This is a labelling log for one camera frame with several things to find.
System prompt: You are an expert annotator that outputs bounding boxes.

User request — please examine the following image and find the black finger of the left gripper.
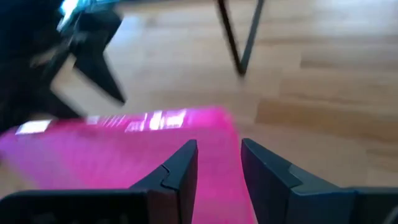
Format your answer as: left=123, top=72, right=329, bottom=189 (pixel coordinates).
left=6, top=88, right=86, bottom=126
left=74, top=46, right=127, bottom=105

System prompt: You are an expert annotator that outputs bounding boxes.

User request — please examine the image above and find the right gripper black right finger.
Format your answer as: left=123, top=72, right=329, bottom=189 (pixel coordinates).
left=241, top=138, right=355, bottom=224

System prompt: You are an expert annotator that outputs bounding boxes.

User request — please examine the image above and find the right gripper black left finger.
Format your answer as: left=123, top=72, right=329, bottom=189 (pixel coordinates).
left=129, top=139, right=199, bottom=224

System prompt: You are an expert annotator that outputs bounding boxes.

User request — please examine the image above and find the clear pencil box pink lid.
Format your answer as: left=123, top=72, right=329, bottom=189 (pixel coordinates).
left=0, top=105, right=259, bottom=224

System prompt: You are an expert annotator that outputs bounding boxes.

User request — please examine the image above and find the wooden shelf with black legs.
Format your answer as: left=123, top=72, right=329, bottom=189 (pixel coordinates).
left=215, top=0, right=266, bottom=78

